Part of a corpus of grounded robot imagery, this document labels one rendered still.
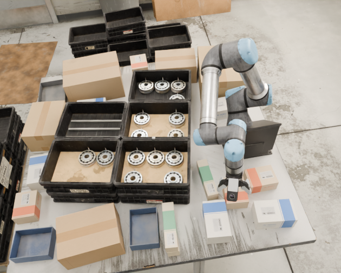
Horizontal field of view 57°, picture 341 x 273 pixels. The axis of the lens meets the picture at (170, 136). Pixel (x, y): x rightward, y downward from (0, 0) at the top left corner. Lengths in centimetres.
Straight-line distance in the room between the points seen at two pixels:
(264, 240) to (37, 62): 336
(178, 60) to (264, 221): 129
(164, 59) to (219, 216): 125
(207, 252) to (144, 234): 34
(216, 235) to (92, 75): 137
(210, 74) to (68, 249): 106
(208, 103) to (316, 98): 225
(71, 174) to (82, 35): 214
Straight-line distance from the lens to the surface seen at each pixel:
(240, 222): 180
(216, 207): 172
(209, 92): 141
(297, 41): 420
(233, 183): 136
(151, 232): 177
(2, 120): 309
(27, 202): 198
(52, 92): 262
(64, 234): 171
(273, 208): 177
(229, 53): 146
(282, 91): 350
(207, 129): 133
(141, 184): 164
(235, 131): 128
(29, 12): 487
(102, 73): 232
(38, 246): 191
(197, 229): 177
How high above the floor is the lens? 234
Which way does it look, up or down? 52 degrees down
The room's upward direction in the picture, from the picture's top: 6 degrees counter-clockwise
